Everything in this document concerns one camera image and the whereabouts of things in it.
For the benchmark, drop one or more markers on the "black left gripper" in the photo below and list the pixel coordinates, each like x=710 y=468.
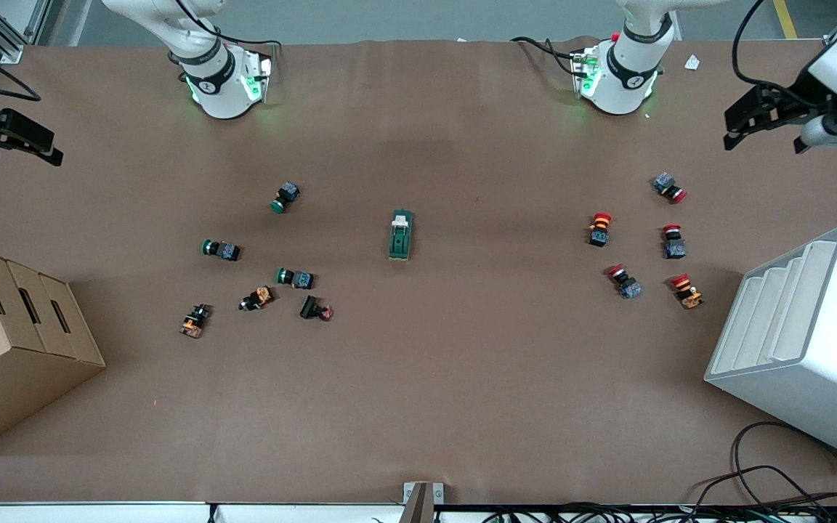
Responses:
x=798 y=101

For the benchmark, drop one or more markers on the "green load switch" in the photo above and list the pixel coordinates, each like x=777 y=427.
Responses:
x=401 y=240

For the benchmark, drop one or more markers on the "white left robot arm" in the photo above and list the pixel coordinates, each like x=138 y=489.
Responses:
x=625 y=73

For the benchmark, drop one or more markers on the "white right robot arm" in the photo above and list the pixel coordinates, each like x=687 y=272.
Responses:
x=219 y=80

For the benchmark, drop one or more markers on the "white paper scrap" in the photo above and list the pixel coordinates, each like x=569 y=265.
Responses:
x=692 y=62

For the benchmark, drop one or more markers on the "red mushroom button blue body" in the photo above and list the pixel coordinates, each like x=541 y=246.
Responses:
x=674 y=243
x=625 y=282
x=669 y=187

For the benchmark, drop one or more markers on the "red mushroom button orange body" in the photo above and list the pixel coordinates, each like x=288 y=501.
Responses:
x=686 y=291
x=599 y=230

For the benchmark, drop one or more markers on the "brown cardboard box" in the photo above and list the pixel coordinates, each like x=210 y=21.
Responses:
x=11 y=349

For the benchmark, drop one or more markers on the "green push button blue body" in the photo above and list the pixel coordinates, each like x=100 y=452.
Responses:
x=286 y=196
x=222 y=250
x=296 y=278

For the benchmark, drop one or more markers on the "white foam box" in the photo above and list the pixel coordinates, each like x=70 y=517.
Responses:
x=811 y=349

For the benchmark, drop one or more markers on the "black square indicator button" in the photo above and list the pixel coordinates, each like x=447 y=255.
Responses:
x=314 y=309

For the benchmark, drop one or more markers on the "brown paper table mat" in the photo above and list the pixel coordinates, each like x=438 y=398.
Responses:
x=462 y=363

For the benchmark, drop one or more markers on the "black selector switch orange body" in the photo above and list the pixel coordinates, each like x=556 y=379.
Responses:
x=195 y=321
x=257 y=298

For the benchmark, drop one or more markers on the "grey metal bracket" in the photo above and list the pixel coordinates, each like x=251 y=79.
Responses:
x=422 y=497

